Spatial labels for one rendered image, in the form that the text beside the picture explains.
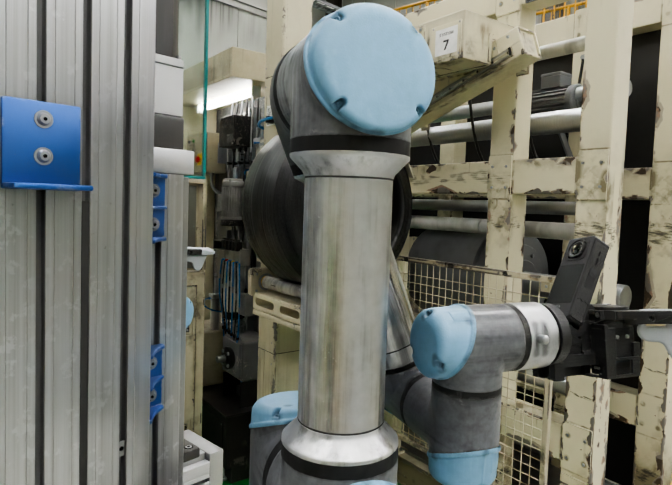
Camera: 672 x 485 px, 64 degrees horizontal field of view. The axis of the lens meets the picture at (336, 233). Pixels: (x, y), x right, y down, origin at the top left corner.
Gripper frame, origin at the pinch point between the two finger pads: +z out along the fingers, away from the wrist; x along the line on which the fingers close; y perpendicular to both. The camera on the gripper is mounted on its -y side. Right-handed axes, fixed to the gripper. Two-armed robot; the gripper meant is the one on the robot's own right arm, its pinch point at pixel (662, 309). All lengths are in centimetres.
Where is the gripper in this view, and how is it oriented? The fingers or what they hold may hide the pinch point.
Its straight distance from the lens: 81.9
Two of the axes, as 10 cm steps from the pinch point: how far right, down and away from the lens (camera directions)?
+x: 3.6, -0.8, -9.3
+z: 9.3, 0.1, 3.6
